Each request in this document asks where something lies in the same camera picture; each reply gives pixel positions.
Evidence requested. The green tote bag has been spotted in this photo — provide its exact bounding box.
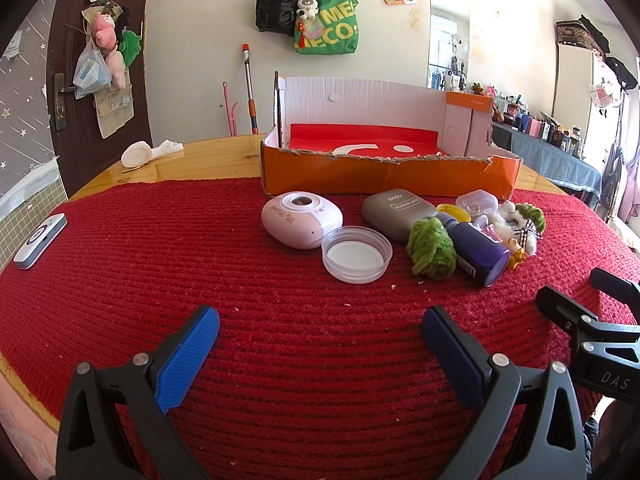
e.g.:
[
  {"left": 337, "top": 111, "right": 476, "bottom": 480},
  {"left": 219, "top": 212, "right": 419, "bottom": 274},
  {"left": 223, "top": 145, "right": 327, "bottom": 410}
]
[{"left": 294, "top": 0, "right": 360, "bottom": 55}]

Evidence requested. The red knitted mat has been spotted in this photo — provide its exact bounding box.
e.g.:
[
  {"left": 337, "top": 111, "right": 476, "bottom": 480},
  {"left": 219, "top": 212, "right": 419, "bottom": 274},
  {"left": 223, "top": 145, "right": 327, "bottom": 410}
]
[{"left": 0, "top": 177, "right": 640, "bottom": 480}]

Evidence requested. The white blue portable device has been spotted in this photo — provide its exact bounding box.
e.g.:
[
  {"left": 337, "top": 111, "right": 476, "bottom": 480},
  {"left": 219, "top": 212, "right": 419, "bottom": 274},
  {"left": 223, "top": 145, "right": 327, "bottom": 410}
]
[{"left": 13, "top": 213, "right": 68, "bottom": 271}]

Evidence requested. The yellow bottle cap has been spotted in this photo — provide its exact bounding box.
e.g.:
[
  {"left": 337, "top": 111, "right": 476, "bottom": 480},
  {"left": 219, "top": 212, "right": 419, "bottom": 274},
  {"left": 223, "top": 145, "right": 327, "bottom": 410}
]
[{"left": 436, "top": 203, "right": 472, "bottom": 223}]

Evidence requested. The small clear plastic box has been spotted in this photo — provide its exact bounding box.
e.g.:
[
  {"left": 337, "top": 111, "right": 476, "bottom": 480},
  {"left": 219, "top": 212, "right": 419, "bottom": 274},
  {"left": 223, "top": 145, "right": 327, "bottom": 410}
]
[{"left": 455, "top": 189, "right": 499, "bottom": 218}]

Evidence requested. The beige hanging organizer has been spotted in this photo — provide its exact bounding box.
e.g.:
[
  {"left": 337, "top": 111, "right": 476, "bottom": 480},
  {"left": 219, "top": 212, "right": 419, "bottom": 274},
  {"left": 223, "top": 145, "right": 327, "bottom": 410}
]
[{"left": 92, "top": 85, "right": 135, "bottom": 139}]

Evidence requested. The black backpack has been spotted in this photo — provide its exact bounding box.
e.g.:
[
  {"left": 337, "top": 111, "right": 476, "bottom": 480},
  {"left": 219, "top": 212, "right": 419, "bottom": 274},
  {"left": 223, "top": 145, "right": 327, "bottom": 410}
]
[{"left": 255, "top": 0, "right": 307, "bottom": 36}]

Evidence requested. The green plush toy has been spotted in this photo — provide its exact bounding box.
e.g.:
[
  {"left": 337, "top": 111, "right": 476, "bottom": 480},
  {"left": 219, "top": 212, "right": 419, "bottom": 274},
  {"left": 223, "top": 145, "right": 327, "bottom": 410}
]
[{"left": 119, "top": 30, "right": 143, "bottom": 68}]

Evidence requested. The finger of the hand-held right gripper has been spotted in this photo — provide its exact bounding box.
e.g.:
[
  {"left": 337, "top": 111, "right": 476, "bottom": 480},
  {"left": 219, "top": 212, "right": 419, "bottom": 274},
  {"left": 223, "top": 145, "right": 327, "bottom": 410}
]
[
  {"left": 536, "top": 286, "right": 640, "bottom": 366},
  {"left": 590, "top": 267, "right": 640, "bottom": 308}
]

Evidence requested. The white round gadget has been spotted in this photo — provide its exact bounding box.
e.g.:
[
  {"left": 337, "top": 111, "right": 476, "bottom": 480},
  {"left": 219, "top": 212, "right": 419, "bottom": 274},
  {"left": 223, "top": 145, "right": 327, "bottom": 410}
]
[{"left": 261, "top": 191, "right": 344, "bottom": 250}]

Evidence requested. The pink plastic stick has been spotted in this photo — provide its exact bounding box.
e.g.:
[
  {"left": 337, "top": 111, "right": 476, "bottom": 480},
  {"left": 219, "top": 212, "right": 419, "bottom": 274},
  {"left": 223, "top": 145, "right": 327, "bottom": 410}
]
[{"left": 222, "top": 81, "right": 241, "bottom": 137}]

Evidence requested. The white tissue roll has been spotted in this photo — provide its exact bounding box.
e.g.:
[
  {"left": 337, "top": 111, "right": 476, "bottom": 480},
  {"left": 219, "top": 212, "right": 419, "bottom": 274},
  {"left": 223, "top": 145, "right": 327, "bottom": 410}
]
[{"left": 121, "top": 140, "right": 185, "bottom": 167}]

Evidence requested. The red tassel charm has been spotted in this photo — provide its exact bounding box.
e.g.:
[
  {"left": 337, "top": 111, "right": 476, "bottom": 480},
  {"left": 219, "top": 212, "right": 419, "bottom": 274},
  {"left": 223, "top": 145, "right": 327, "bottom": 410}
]
[{"left": 295, "top": 20, "right": 321, "bottom": 52}]

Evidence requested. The small doll figurine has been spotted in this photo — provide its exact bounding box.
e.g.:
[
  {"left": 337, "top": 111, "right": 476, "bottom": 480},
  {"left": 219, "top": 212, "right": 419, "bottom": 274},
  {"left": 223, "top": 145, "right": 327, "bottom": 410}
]
[{"left": 502, "top": 236, "right": 529, "bottom": 269}]

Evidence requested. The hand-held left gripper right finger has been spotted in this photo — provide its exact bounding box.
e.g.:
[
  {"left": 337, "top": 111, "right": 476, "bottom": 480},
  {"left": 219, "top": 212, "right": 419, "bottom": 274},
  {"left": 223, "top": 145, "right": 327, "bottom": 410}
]
[{"left": 421, "top": 305, "right": 587, "bottom": 480}]

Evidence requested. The dark brown door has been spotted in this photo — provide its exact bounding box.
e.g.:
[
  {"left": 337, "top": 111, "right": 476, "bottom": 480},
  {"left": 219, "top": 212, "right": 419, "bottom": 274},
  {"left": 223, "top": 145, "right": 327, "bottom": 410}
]
[{"left": 45, "top": 0, "right": 153, "bottom": 201}]

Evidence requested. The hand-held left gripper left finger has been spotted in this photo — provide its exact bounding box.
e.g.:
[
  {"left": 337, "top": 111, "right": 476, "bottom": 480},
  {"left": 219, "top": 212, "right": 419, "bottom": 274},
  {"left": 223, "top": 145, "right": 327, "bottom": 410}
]
[{"left": 56, "top": 305, "right": 221, "bottom": 480}]

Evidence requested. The patterned bag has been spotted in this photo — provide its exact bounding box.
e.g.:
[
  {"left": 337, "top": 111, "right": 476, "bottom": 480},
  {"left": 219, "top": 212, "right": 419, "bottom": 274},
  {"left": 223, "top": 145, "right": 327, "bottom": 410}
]
[{"left": 556, "top": 14, "right": 611, "bottom": 56}]

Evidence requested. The dark cloth covered table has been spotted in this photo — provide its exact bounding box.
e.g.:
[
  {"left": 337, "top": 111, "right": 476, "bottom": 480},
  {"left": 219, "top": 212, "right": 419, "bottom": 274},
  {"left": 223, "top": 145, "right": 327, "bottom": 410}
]
[{"left": 492, "top": 122, "right": 603, "bottom": 206}]

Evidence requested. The clear plastic bag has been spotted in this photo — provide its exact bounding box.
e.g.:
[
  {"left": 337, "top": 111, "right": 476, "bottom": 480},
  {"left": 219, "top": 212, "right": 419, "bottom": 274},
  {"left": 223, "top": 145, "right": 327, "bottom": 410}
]
[{"left": 73, "top": 40, "right": 112, "bottom": 100}]

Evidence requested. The wall mirror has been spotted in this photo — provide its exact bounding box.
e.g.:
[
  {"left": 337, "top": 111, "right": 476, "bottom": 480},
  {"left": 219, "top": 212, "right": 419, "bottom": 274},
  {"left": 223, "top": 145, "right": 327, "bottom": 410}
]
[{"left": 427, "top": 0, "right": 471, "bottom": 93}]

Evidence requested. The clear plastic lid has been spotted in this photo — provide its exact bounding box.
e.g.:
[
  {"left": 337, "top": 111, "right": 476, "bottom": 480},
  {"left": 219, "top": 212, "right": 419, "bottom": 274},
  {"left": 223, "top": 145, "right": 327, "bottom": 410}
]
[{"left": 321, "top": 226, "right": 393, "bottom": 283}]

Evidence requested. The metal door handle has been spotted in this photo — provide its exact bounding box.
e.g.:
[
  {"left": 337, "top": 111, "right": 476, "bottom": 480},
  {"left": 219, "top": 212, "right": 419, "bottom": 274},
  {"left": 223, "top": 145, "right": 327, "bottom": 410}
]
[{"left": 54, "top": 73, "right": 81, "bottom": 131}]

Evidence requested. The purple bottle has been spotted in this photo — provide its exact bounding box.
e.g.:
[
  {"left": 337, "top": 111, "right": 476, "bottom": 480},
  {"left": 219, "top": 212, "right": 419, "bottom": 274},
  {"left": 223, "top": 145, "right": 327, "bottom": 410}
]
[{"left": 436, "top": 212, "right": 511, "bottom": 288}]

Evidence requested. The pink plush toy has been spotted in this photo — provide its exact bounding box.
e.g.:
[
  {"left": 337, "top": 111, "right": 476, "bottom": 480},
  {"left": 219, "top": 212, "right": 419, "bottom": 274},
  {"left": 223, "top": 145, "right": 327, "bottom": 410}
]
[{"left": 91, "top": 14, "right": 126, "bottom": 88}]

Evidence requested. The white fluffy bunny plush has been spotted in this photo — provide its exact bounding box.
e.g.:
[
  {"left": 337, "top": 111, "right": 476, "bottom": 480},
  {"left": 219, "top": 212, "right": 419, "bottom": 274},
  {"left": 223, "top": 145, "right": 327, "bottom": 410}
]
[{"left": 482, "top": 201, "right": 543, "bottom": 256}]

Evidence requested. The row of cosmetic bottles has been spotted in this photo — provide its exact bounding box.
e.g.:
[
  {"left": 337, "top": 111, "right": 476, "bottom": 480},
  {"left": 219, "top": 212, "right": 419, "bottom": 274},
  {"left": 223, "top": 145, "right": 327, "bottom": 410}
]
[{"left": 470, "top": 82, "right": 586, "bottom": 158}]

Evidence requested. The orange cardboard box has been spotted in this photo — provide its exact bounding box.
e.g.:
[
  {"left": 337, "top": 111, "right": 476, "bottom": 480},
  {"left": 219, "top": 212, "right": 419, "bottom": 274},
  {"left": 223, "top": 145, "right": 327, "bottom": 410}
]
[{"left": 260, "top": 71, "right": 523, "bottom": 200}]

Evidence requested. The white wardrobe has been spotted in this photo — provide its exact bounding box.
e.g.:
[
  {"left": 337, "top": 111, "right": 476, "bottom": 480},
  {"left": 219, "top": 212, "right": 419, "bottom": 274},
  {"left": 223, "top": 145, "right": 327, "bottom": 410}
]
[{"left": 556, "top": 42, "right": 626, "bottom": 171}]

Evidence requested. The grey eye shadow case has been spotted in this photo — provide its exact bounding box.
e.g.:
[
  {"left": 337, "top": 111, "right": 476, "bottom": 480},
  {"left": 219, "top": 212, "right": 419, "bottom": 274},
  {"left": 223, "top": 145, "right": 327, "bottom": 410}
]
[{"left": 361, "top": 189, "right": 438, "bottom": 243}]

